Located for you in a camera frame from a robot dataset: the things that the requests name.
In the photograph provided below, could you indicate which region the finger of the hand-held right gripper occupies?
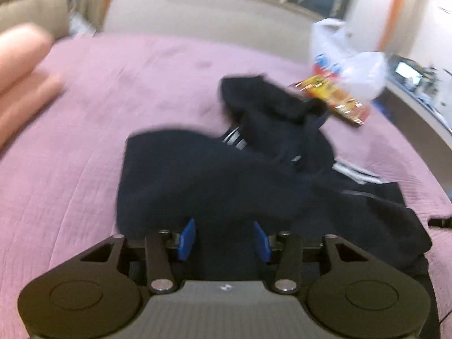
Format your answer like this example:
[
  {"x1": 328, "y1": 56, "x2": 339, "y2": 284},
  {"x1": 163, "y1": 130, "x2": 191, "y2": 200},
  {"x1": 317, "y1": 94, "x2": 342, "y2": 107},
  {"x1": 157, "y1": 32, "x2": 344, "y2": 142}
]
[{"x1": 427, "y1": 218, "x2": 452, "y2": 231}]

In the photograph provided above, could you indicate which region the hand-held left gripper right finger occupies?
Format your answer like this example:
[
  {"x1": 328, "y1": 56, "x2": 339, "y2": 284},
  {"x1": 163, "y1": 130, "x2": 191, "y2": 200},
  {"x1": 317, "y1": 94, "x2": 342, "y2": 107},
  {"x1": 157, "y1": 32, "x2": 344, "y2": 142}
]
[{"x1": 252, "y1": 220, "x2": 372, "y2": 294}]

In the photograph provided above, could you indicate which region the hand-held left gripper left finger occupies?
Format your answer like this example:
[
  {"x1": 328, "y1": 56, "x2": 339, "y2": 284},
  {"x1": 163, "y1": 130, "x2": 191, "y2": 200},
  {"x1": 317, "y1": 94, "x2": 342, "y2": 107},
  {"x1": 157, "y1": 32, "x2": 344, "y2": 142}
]
[{"x1": 79, "y1": 218, "x2": 197, "y2": 294}]

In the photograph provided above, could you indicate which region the black garment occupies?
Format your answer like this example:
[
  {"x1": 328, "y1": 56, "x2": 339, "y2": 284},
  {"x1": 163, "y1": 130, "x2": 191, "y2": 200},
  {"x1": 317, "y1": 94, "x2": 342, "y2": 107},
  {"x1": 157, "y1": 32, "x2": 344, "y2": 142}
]
[{"x1": 116, "y1": 75, "x2": 433, "y2": 281}]

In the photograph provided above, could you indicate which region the curved desk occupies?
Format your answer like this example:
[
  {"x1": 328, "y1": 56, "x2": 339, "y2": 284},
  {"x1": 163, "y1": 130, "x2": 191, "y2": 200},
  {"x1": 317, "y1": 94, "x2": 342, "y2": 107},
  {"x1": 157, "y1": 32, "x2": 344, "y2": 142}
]
[{"x1": 384, "y1": 55, "x2": 452, "y2": 132}]

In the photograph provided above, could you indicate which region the purple bedspread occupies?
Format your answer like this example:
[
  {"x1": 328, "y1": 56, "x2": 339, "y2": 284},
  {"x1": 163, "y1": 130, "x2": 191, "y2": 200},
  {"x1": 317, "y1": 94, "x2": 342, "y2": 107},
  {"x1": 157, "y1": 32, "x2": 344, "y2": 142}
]
[{"x1": 0, "y1": 32, "x2": 452, "y2": 339}]

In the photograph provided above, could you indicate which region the small lit screen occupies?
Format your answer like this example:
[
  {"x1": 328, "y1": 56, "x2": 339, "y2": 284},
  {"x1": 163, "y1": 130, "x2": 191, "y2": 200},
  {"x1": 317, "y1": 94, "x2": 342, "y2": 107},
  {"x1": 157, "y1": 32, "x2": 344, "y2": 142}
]
[{"x1": 395, "y1": 61, "x2": 423, "y2": 81}]

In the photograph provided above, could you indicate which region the yellow red snack packet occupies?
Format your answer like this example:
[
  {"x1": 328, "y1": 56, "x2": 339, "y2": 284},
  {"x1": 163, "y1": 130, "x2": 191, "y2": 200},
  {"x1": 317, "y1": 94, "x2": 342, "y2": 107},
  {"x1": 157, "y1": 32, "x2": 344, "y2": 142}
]
[{"x1": 288, "y1": 75, "x2": 370, "y2": 126}]

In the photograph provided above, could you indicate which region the white plastic bag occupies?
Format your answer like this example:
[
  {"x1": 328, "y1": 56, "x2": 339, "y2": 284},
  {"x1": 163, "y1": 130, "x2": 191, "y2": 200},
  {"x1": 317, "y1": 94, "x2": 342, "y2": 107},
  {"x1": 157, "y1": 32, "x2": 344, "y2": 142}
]
[{"x1": 309, "y1": 18, "x2": 389, "y2": 102}]

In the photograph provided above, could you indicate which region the pink pillow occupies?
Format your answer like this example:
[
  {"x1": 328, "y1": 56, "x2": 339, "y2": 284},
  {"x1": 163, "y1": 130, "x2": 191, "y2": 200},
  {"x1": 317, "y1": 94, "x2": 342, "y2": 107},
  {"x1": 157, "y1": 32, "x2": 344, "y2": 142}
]
[
  {"x1": 0, "y1": 22, "x2": 54, "y2": 117},
  {"x1": 0, "y1": 72, "x2": 65, "y2": 151}
]

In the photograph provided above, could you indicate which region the small white bag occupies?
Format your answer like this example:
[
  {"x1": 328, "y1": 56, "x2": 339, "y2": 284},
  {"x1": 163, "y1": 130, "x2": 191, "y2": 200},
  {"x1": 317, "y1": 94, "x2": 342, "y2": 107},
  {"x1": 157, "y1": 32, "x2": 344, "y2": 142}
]
[{"x1": 69, "y1": 11, "x2": 97, "y2": 39}]

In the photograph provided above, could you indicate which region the beige padded headboard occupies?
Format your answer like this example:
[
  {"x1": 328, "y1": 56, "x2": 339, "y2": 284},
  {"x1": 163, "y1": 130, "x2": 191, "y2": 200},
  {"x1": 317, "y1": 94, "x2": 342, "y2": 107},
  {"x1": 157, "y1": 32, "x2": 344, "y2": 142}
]
[{"x1": 0, "y1": 0, "x2": 69, "y2": 36}]

